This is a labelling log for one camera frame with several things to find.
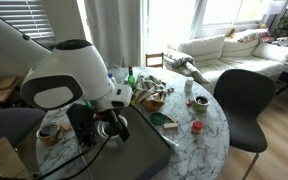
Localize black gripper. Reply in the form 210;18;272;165
95;109;131;143

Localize dark grey box tray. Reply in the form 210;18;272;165
78;105;172;180

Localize green round lid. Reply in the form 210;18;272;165
149;112;167;126

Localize crumpled brown paper bag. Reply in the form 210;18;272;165
141;93;167;113

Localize green hot sauce bottle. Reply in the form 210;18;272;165
127;65;137;89

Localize small wooden block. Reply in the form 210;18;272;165
59;122;72;133
162;122;179;130
165;114;178;123

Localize white tube with green cap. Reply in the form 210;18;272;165
160;134;181;151

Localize clear bottle with blue cap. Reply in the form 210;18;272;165
107;73;118;85

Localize gold tin can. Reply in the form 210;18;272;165
36;122;64;146

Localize small jar with red lid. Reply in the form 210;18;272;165
191;120;204;135

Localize small white bottle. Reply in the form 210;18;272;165
184;77;195;94

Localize wooden chair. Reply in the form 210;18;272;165
145;52;165;69

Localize green tin can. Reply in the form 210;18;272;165
192;95;211;114

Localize folded light blanket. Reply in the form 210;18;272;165
163;49;211;84

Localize white curtain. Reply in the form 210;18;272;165
83;0;148;68

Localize black chair left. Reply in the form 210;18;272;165
0;107;47;148

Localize light wooden board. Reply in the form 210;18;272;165
0;136;33;180

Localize black shell chair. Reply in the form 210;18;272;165
213;68;278;180

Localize white sofa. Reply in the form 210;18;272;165
166;28;288;94

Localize white window blinds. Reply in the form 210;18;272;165
0;0;57;41

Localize patterned cushion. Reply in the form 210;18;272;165
232;28;270;44

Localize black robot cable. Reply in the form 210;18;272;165
33;132;120;180

